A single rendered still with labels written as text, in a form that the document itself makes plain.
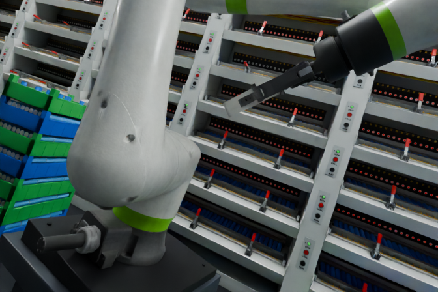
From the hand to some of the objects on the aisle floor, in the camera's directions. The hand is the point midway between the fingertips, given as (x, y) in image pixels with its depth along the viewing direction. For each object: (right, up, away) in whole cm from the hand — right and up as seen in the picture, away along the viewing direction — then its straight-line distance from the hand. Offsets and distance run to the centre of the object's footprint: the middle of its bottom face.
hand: (244, 102), depth 53 cm
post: (-104, -41, +96) cm, 148 cm away
